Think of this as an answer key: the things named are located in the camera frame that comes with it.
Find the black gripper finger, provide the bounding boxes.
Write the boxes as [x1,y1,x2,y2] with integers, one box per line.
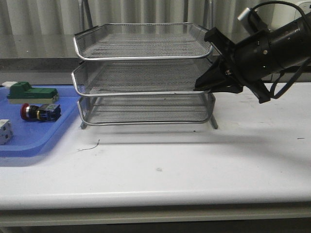
[194,58,228,92]
[208,83,243,94]

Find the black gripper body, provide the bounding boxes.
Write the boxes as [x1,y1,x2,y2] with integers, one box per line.
[204,27,282,104]

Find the red emergency stop button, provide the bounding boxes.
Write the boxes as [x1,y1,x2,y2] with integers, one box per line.
[20,103,61,122]

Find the silver mesh tray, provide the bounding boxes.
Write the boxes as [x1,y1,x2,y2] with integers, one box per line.
[77,94,218,129]
[71,58,211,97]
[73,22,213,61]

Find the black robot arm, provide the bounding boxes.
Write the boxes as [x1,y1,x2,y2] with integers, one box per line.
[194,14,311,103]

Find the white kitchen appliance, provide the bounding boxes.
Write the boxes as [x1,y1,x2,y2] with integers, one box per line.
[271,0,311,30]

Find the grey steel counter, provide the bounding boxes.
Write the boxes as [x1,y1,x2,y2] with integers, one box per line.
[0,33,311,84]

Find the green terminal block module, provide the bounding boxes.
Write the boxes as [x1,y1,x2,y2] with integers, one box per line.
[2,81,59,104]

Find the white grey contact block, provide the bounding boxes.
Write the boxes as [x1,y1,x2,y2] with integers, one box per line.
[0,119,13,145]

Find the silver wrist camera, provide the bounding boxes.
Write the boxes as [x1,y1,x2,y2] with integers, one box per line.
[238,8,268,35]

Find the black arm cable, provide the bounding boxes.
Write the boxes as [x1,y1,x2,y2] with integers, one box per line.
[252,1,311,100]

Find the silver rack frame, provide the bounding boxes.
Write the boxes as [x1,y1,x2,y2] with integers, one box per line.
[80,0,214,128]

